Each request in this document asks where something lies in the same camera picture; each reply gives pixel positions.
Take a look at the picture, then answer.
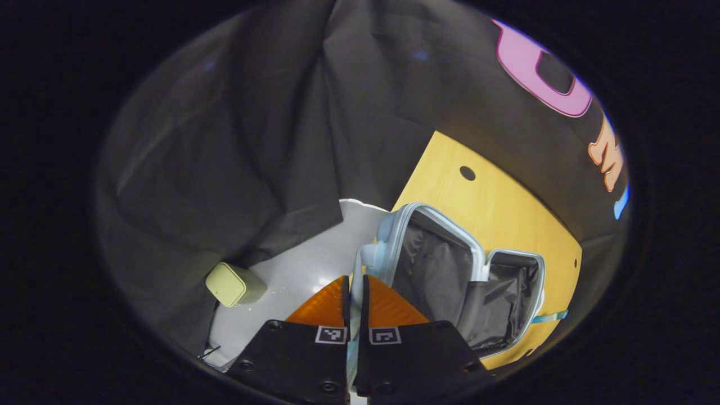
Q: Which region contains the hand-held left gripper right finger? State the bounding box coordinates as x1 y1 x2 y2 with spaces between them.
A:
353 274 496 405

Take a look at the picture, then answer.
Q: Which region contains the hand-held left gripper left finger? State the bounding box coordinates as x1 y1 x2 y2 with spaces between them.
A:
228 274 350 405

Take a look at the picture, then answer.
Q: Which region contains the light blue suitcase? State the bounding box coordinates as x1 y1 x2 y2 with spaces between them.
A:
346 201 547 394

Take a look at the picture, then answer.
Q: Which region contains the white and blue cream tube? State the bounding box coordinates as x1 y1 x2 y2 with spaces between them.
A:
531 309 569 325

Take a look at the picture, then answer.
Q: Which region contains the pale green square box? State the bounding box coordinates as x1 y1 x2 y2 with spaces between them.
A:
205 262 268 308

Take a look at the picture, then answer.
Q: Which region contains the black backdrop cloth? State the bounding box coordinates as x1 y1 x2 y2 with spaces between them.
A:
93 0 631 361

